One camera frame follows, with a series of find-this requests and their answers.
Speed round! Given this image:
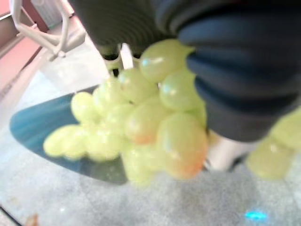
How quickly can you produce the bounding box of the green grape bunch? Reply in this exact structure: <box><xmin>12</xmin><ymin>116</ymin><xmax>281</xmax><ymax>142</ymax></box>
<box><xmin>43</xmin><ymin>39</ymin><xmax>301</xmax><ymax>186</ymax></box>

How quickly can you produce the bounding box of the white chair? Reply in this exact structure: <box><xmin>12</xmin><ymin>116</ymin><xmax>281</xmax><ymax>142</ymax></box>
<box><xmin>8</xmin><ymin>0</ymin><xmax>87</xmax><ymax>62</ymax></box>

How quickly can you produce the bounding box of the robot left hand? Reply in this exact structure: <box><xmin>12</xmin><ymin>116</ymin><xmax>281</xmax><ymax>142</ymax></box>
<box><xmin>69</xmin><ymin>0</ymin><xmax>301</xmax><ymax>170</ymax></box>

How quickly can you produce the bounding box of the blue plate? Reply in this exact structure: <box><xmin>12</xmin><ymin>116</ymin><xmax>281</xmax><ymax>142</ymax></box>
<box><xmin>9</xmin><ymin>85</ymin><xmax>132</xmax><ymax>186</ymax></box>

